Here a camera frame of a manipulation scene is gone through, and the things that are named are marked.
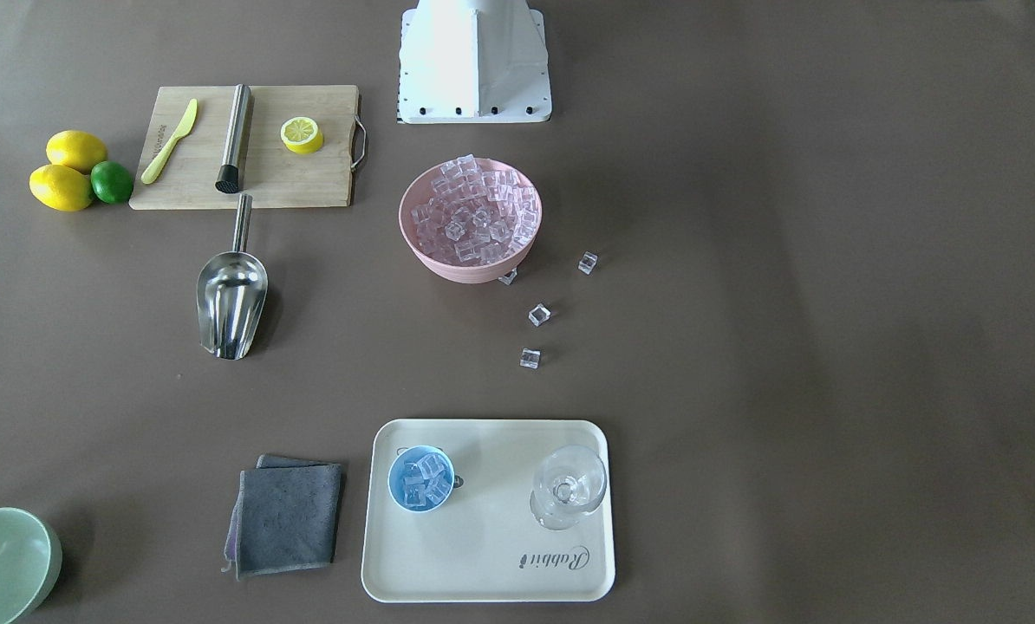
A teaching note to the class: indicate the ice cube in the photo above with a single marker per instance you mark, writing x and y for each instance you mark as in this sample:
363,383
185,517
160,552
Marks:
539,314
414,497
411,475
587,263
509,277
431,466
437,491

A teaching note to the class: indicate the ice cube front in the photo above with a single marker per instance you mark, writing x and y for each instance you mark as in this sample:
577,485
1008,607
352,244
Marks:
414,497

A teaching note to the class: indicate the steel ice scoop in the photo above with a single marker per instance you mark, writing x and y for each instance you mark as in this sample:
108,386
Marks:
230,293

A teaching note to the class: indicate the spilled ice cube by bowl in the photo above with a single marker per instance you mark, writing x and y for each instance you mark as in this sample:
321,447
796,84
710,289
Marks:
509,277

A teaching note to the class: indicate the spilled ice cube lowest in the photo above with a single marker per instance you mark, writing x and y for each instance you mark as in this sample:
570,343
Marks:
530,358

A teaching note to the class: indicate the pink bowl of ice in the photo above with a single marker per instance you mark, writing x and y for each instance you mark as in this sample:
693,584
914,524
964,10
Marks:
471,219

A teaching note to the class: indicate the blue cup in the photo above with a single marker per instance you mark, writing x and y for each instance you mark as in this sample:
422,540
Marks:
396,490

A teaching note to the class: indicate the clear wine glass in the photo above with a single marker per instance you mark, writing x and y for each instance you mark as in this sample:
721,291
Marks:
568,485

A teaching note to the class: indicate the cream serving tray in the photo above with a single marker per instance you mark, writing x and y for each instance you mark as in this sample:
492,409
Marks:
483,543

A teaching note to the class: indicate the wooden cutting board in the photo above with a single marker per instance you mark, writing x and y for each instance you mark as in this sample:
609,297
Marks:
272,174

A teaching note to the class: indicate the half lemon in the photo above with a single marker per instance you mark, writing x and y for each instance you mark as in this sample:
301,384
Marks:
301,135

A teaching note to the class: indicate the grey folded cloth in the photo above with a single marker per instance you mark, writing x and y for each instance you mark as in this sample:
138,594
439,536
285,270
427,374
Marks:
285,516

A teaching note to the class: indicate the steel muddler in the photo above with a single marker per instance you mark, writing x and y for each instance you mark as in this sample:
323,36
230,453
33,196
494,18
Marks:
230,170

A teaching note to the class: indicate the yellow plastic knife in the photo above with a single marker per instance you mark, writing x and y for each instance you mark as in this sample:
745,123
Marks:
182,130

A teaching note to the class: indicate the green lime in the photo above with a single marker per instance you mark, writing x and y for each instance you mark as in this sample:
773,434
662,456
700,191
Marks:
111,182

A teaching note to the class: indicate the upper whole lemon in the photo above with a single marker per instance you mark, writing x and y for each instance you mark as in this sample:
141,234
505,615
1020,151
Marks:
77,149

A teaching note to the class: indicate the whole lemon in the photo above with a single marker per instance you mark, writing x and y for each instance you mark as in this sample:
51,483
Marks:
61,188
77,149

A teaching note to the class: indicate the lower whole lemon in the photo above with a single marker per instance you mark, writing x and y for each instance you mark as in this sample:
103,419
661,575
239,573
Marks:
61,188

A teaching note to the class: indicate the green bowl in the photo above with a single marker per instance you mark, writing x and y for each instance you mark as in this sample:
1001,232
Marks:
30,562

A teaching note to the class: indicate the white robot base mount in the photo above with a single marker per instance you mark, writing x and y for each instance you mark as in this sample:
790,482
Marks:
473,62

